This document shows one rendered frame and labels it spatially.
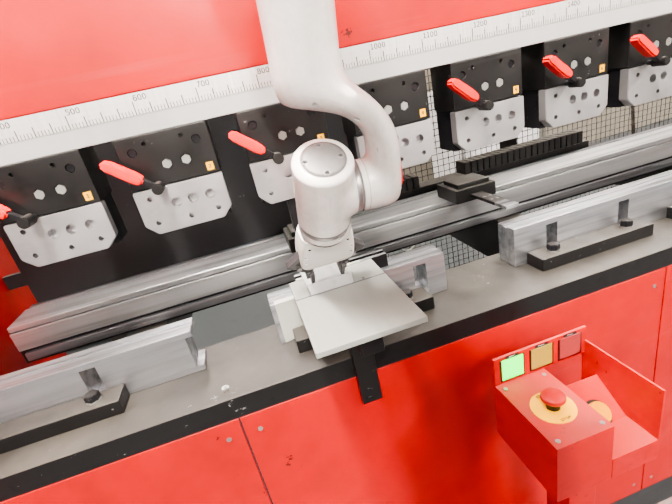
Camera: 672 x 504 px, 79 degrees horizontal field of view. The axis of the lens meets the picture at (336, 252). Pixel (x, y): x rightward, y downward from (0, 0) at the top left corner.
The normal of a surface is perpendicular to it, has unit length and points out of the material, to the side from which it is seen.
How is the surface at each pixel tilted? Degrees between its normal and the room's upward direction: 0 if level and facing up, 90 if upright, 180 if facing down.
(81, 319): 90
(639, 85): 90
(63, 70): 90
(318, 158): 40
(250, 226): 90
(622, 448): 0
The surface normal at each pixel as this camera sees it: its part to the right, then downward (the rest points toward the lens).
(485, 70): 0.25, 0.32
